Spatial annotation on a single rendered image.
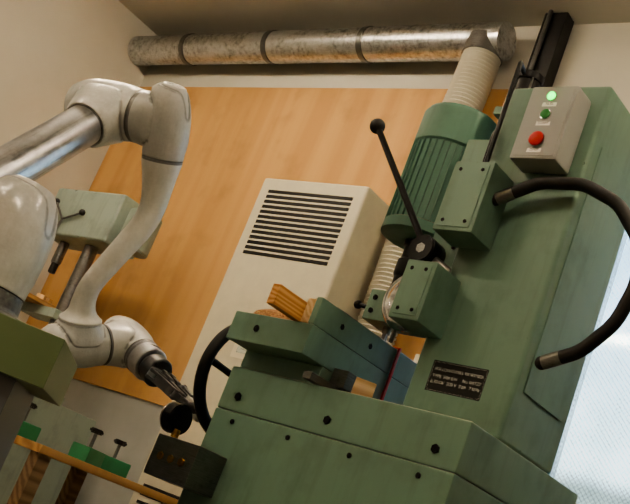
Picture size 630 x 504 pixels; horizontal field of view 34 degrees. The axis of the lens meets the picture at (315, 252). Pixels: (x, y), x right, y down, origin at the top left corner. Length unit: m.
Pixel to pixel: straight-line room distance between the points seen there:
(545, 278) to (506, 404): 0.24
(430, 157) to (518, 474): 0.72
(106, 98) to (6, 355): 0.87
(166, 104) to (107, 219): 1.86
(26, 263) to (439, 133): 0.90
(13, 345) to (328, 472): 0.58
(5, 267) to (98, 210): 2.40
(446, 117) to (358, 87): 2.25
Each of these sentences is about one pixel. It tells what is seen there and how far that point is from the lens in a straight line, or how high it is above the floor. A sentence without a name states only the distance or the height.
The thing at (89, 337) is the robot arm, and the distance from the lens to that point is 2.47.
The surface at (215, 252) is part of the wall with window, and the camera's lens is 4.45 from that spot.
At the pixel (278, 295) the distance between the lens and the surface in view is 1.88.
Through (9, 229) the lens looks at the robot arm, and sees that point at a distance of 1.95.
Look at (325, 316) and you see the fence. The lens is 1.93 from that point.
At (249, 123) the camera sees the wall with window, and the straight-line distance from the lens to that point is 4.73.
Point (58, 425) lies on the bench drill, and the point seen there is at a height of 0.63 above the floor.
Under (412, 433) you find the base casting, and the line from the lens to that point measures 1.76.
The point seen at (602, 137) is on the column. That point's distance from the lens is 2.02.
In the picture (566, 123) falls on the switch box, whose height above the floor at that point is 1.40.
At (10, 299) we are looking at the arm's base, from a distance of 1.95.
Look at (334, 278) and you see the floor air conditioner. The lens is 3.61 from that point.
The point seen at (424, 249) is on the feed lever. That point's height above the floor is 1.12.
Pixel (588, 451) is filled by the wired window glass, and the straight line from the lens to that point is 3.37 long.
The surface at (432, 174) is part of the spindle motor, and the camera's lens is 2.18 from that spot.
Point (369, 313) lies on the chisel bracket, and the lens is 2.15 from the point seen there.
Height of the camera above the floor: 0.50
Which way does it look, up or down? 16 degrees up
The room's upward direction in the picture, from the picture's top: 22 degrees clockwise
